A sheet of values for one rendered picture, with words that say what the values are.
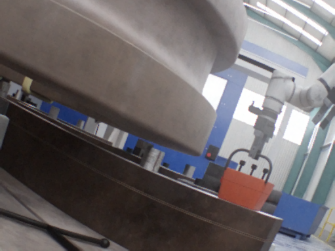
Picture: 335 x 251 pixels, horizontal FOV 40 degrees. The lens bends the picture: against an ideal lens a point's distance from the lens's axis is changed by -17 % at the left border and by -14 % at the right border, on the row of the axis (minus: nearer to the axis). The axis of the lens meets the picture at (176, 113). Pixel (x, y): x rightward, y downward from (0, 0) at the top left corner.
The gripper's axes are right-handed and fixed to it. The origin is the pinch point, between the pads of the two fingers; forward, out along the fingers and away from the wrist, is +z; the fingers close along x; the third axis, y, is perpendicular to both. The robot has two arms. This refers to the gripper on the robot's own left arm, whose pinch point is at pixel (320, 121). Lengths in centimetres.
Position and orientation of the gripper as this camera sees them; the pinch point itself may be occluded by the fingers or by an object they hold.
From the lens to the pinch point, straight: 181.1
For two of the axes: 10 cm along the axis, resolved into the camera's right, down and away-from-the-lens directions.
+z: -6.2, 7.5, 2.2
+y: -6.1, -6.4, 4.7
